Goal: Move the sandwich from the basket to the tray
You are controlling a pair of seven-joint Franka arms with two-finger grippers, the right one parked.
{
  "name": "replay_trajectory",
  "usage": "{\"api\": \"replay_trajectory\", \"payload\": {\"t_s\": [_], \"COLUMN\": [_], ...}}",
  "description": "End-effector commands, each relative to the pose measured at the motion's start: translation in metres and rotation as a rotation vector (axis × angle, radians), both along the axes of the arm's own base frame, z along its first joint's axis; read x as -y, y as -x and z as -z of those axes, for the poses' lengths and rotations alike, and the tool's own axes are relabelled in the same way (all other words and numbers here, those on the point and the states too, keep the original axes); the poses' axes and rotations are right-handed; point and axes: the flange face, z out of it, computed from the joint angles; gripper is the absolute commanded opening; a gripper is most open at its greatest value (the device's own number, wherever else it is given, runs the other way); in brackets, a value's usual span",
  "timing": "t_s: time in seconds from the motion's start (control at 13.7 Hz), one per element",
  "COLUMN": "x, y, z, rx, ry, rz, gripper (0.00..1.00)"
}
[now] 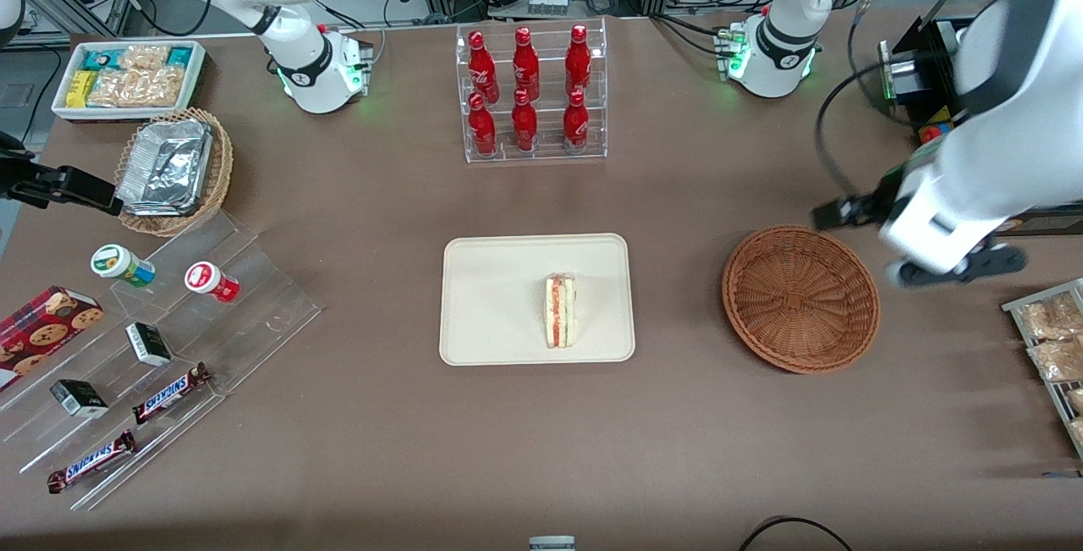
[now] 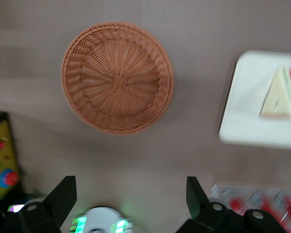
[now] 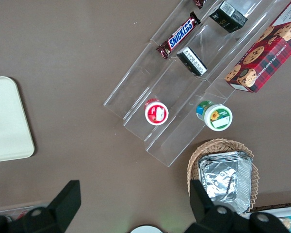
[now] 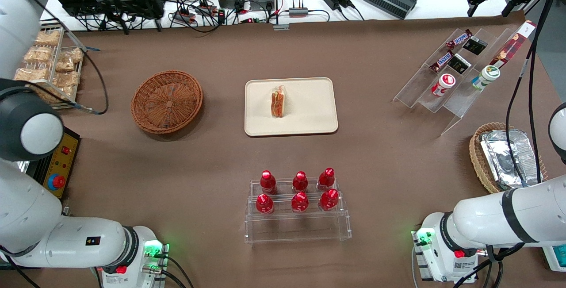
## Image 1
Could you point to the tray of packaged snacks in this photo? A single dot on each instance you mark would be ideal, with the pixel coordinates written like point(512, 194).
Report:
point(1015, 307)

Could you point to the small clear cracker bag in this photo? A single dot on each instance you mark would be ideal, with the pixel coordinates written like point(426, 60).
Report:
point(144, 57)

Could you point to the clear acrylic bottle rack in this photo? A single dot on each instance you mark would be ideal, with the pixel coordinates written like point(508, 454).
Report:
point(550, 149)

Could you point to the cream plastic tray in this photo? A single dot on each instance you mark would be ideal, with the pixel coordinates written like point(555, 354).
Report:
point(491, 305)

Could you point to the clear bag of crackers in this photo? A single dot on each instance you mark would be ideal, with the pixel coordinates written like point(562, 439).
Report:
point(1076, 400)
point(1058, 360)
point(1049, 318)
point(1078, 432)

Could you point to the red plaid cookie box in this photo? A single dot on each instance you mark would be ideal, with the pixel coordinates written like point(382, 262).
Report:
point(42, 331)

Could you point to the light wicker basket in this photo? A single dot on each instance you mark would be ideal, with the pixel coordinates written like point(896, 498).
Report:
point(218, 170)

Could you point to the small grey device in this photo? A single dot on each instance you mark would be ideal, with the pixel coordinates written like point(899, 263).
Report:
point(552, 543)

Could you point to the white rectangular snack bin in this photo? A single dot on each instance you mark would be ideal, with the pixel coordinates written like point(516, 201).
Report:
point(196, 77)

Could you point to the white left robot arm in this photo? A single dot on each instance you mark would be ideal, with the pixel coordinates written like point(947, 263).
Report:
point(1007, 136)

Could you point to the yellow snack pack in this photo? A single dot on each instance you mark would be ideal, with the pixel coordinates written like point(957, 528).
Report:
point(79, 89)

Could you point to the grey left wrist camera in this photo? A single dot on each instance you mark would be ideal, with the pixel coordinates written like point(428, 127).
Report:
point(998, 263)

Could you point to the red lid snack cup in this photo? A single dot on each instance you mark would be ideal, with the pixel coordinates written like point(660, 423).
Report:
point(207, 280)

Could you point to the aluminium foil tray stack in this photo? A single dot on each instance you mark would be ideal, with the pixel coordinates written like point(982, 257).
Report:
point(165, 166)

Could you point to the teal snack pack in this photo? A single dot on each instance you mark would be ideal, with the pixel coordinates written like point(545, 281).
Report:
point(179, 56)
point(101, 58)

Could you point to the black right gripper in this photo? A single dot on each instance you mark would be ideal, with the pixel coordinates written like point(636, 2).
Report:
point(24, 182)

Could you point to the large clear cracker bag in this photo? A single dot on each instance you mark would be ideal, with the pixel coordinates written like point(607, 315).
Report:
point(140, 87)

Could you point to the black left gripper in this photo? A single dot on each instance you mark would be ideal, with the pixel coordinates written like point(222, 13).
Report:
point(880, 201)

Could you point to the clear acrylic step display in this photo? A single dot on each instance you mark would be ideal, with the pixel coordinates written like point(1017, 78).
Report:
point(254, 297)

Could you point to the brown round wicker basket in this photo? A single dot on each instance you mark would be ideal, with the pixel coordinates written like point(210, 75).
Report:
point(799, 297)

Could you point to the small black box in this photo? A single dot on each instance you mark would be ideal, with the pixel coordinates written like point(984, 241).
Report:
point(78, 399)
point(149, 344)

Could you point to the black hot food warmer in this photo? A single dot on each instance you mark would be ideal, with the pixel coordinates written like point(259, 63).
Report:
point(931, 68)

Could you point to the red cola bottle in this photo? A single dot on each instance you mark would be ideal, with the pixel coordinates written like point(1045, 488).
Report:
point(525, 64)
point(524, 123)
point(482, 128)
point(482, 68)
point(575, 121)
point(578, 60)

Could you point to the green lid snack cup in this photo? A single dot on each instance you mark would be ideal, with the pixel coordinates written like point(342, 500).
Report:
point(118, 263)

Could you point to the triangular sandwich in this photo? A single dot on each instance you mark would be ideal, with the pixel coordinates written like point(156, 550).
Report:
point(561, 314)

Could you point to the Snickers chocolate bar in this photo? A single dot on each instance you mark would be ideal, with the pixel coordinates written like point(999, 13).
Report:
point(91, 462)
point(169, 394)

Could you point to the white power strip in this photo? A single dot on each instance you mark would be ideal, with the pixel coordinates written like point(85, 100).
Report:
point(546, 3)

